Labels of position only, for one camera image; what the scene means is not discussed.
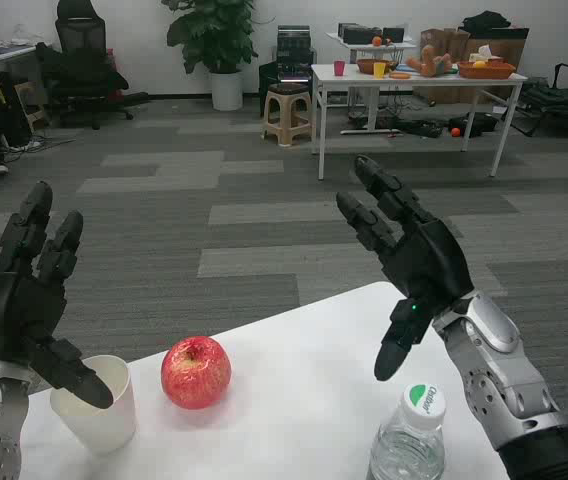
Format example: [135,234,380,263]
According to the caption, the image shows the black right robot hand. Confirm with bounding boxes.
[336,154,475,382]

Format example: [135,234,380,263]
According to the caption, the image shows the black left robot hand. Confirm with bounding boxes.
[0,180,114,410]

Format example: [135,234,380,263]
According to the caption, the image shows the clear plastic water bottle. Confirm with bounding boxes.
[366,383,448,480]

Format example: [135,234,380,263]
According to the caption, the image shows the black bag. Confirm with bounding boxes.
[448,112,498,139]

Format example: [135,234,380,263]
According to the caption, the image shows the white paper cup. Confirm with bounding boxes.
[49,354,138,455]

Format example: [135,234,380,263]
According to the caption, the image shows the red apple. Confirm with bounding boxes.
[160,336,233,411]

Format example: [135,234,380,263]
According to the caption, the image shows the long white table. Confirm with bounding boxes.
[310,62,529,181]

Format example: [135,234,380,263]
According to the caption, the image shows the orange wicker tray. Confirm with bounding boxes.
[456,60,517,80]

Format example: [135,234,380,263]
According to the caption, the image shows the small wooden stool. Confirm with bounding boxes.
[13,82,49,134]

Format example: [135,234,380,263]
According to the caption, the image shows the orange plush toy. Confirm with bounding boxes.
[406,44,458,79]

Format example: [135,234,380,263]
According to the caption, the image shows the brown wicker bowl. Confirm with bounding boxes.
[356,58,399,75]

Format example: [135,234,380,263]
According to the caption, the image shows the beige plastic stool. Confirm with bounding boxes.
[262,82,314,147]

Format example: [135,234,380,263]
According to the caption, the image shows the small white table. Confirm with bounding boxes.
[325,30,418,51]

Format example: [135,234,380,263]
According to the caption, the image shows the brown cardboard boxes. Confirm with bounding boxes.
[419,27,530,71]

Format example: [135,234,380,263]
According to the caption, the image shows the wide black equipment box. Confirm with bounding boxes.
[337,22,383,45]

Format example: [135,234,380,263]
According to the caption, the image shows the black cloth bundle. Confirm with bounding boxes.
[458,10,513,34]

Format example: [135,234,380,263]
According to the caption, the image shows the black computer tower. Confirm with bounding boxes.
[276,24,313,86]

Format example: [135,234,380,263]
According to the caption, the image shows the black mesh office chair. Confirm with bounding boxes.
[36,0,150,131]

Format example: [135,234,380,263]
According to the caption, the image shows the white office desk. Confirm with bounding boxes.
[0,44,40,101]

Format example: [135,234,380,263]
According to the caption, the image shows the green plant in white pot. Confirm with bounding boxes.
[161,0,260,112]

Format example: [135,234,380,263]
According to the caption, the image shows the black cable pile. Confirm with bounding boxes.
[396,117,445,139]

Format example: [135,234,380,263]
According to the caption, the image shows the black metal folding frame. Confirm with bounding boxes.
[508,62,568,139]

